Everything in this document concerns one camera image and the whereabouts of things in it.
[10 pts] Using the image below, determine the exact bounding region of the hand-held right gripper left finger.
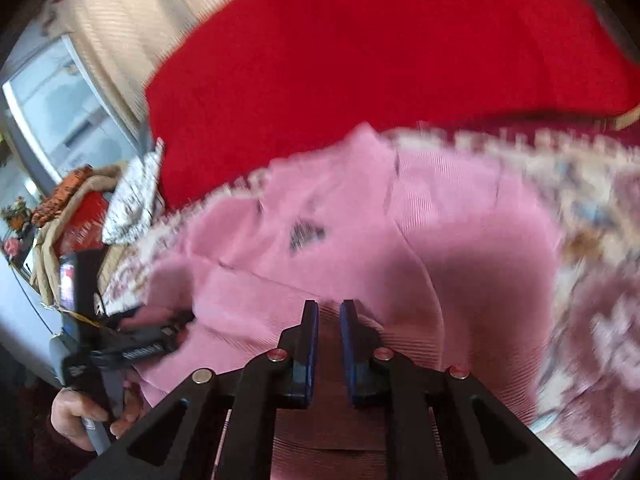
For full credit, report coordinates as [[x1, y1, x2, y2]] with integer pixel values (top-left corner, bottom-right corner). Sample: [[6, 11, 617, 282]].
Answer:
[[72, 300, 321, 480]]

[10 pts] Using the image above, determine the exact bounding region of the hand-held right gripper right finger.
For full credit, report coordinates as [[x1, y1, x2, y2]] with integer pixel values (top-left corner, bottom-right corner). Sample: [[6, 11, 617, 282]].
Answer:
[[340, 300, 578, 480]]

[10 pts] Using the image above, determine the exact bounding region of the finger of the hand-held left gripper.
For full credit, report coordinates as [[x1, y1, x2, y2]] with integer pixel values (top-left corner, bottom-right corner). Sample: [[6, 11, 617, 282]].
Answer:
[[117, 309, 197, 335], [91, 329, 184, 367]]

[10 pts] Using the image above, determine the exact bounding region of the pink sweater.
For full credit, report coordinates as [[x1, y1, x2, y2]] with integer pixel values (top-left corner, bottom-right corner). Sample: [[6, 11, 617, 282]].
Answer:
[[132, 122, 566, 453]]

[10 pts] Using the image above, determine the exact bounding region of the person's left hand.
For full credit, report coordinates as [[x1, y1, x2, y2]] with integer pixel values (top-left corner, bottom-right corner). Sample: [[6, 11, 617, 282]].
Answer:
[[50, 380, 147, 453]]

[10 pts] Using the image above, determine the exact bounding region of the beige coat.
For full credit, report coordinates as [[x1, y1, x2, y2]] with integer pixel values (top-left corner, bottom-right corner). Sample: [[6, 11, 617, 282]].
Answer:
[[30, 162, 131, 306]]

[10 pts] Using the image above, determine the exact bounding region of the red cardboard box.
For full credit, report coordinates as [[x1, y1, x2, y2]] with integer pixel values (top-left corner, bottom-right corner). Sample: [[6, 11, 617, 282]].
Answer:
[[52, 192, 111, 261]]

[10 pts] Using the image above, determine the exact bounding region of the orange patterned cloth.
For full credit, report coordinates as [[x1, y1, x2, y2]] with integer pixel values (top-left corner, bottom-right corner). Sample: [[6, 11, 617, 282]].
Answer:
[[32, 165, 96, 226]]

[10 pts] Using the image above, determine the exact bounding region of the artificial flower bouquet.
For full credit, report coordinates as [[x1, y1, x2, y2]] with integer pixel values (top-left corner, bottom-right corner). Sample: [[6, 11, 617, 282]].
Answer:
[[0, 199, 37, 261]]

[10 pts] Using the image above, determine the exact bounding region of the white patterned cloth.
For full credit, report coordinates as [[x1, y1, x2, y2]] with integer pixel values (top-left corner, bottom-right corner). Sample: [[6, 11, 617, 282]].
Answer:
[[102, 140, 166, 246]]

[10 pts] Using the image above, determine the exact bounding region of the silver refrigerator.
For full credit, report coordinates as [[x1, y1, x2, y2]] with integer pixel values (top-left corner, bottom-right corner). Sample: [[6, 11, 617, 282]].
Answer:
[[0, 25, 151, 201]]

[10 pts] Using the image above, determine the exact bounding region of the floral plush blanket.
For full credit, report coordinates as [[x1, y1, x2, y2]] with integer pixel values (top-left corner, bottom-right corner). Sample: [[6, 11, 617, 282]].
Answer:
[[97, 127, 640, 476]]

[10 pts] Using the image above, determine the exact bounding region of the beige dotted curtain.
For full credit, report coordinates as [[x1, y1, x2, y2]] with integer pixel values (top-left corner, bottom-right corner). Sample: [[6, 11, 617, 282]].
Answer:
[[47, 0, 281, 131]]

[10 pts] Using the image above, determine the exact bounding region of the red blanket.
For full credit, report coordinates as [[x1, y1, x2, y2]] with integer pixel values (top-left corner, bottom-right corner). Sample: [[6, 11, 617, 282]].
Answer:
[[145, 0, 640, 211]]

